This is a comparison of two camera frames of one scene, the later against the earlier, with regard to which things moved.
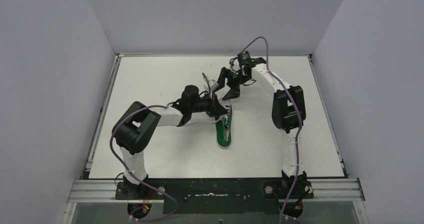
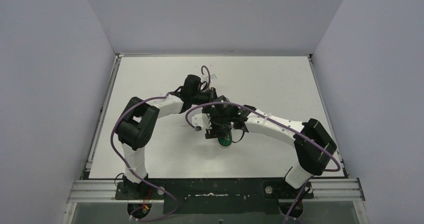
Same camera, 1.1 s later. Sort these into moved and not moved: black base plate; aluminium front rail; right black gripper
Moved: right black gripper
Not moved: black base plate; aluminium front rail
